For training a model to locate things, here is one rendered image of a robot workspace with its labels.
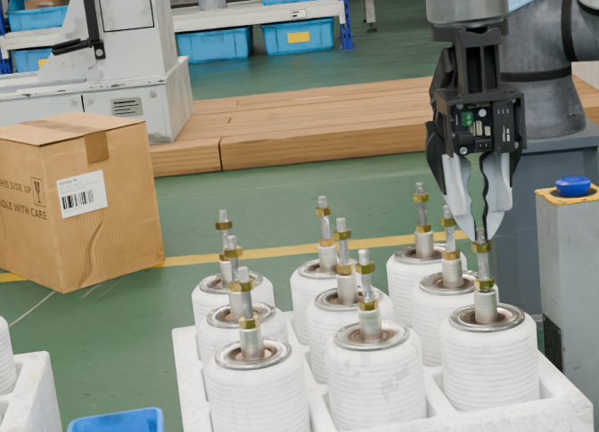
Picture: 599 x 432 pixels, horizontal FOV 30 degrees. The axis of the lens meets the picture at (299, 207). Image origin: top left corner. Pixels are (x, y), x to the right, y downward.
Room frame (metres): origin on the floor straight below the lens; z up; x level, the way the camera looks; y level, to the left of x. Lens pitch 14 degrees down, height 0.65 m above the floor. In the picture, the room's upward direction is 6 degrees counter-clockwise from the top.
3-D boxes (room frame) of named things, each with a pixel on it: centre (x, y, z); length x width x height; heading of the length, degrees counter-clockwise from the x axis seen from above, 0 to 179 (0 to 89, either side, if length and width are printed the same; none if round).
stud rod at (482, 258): (1.05, -0.17, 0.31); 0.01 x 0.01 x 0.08
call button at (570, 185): (1.26, -0.32, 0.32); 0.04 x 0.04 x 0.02
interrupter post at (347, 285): (1.15, -0.04, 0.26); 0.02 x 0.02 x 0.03
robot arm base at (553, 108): (1.72, -0.38, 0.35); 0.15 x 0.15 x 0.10
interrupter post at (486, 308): (1.05, -0.17, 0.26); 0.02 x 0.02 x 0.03
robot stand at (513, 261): (1.72, -0.38, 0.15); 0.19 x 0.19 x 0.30; 87
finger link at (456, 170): (1.03, -0.16, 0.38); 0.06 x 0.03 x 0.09; 1
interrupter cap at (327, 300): (1.15, -0.04, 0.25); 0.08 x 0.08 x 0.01
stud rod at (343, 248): (1.15, -0.04, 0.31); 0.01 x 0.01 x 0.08
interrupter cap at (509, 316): (1.05, -0.17, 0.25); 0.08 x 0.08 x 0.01
